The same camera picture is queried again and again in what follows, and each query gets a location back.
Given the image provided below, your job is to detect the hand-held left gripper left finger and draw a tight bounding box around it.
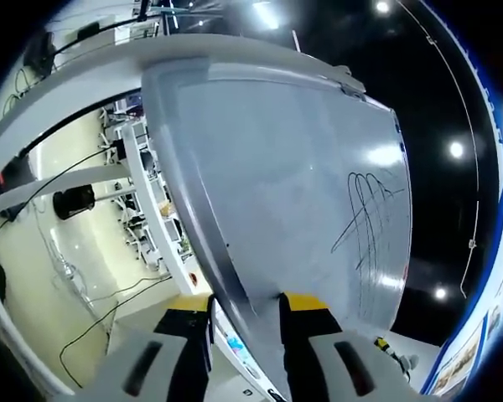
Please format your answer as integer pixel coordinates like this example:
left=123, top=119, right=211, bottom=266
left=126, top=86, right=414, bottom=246
left=94, top=292, right=215, bottom=402

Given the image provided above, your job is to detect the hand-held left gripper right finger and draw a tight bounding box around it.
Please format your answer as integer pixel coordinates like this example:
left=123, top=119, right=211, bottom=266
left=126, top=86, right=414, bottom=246
left=278, top=291, right=407, bottom=402

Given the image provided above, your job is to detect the white whiteboard with grey frame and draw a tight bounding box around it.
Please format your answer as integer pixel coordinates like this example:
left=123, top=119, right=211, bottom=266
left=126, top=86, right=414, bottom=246
left=141, top=56, right=414, bottom=402

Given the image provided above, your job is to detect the white long beam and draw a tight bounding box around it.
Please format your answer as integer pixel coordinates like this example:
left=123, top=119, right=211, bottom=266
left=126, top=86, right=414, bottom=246
left=121, top=124, right=202, bottom=296

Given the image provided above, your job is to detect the black waste bin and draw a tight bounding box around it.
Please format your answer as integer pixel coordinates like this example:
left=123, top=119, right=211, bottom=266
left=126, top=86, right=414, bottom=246
left=52, top=183, right=96, bottom=220

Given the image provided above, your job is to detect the grey long beam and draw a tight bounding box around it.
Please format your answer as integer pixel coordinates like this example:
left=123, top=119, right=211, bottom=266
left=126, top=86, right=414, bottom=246
left=0, top=164, right=137, bottom=213

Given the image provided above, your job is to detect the white ceiling conduit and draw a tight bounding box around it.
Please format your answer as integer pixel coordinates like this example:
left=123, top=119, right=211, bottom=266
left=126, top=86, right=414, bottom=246
left=396, top=0, right=483, bottom=298

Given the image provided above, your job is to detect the blue white wall display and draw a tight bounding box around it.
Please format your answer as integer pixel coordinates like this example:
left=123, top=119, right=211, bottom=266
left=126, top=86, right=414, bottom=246
left=418, top=0, right=503, bottom=397

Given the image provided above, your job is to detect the black floor cable with plug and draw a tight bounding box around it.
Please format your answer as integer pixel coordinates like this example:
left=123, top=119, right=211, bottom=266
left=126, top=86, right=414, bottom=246
left=58, top=274, right=173, bottom=389

